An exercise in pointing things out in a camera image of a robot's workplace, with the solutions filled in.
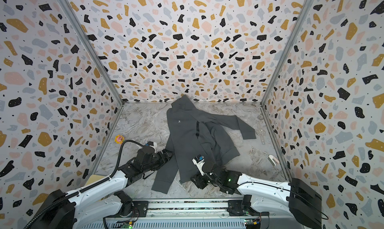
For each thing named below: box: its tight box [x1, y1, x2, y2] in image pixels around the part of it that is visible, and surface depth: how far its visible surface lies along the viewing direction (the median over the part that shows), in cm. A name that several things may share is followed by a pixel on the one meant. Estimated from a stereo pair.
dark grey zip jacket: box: [151, 95, 257, 194], surface depth 102 cm
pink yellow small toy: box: [114, 134, 125, 145], surface depth 97 cm
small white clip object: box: [267, 154, 280, 167], surface depth 91 cm
